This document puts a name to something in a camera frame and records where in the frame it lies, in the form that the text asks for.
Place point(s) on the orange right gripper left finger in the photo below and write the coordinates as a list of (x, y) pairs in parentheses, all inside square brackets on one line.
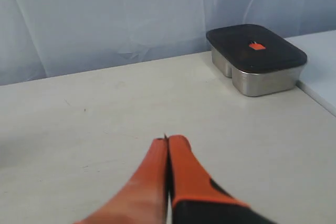
[(143, 199)]

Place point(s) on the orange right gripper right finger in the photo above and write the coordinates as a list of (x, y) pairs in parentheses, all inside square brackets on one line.
[(196, 197)]

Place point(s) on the steel lunch box black lid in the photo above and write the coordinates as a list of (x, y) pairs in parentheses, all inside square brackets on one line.
[(258, 61)]

